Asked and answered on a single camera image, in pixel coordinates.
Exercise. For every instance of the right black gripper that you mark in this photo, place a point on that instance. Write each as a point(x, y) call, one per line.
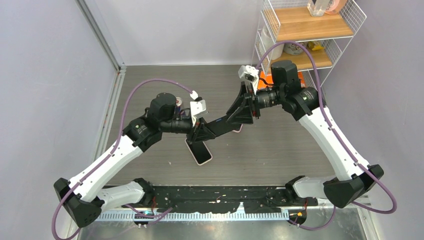
point(242, 115)

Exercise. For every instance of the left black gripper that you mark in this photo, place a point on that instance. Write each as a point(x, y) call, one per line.
point(202, 131)

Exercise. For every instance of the black phone case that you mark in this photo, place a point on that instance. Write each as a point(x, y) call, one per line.
point(221, 126)

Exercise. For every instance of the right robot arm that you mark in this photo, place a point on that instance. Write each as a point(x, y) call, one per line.
point(354, 176)

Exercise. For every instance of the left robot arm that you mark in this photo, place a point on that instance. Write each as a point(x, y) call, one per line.
point(84, 196)

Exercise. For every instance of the phone in cream case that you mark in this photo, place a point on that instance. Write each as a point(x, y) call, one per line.
point(199, 152)

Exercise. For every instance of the phone in pink case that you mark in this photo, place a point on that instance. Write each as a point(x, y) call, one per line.
point(238, 129)

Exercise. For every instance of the orange snack box left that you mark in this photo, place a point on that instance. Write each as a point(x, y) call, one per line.
point(265, 80)

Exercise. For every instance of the orange snack box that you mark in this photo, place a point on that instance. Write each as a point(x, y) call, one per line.
point(265, 80)
point(301, 79)

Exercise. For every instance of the Red Bull can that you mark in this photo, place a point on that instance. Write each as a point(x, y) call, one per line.
point(179, 105)

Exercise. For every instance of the orange snack box right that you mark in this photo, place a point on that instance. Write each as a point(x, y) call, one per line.
point(301, 79)

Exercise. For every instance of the white bottle on shelf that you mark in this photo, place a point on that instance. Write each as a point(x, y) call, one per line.
point(268, 42)

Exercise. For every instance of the round tin on shelf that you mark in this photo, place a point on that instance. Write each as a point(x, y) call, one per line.
point(294, 49)

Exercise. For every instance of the yellow packet on shelf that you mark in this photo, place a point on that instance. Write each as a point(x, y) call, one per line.
point(315, 45)

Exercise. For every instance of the clear glass jar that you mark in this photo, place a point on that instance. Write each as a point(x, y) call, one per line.
point(317, 8)

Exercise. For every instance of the pink tape roll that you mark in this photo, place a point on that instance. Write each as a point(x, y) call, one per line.
point(335, 6)

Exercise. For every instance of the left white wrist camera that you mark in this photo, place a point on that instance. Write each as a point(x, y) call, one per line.
point(198, 106)

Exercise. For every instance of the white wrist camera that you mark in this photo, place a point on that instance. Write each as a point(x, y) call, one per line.
point(251, 74)
point(198, 106)

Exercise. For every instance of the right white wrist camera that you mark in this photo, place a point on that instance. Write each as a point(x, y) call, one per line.
point(251, 74)

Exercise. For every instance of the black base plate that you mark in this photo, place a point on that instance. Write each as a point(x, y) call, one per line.
point(222, 199)

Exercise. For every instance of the white wire shelf rack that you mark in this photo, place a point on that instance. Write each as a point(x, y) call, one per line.
point(289, 21)

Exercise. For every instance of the aluminium frame rail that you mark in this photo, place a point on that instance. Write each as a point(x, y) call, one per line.
point(96, 89)

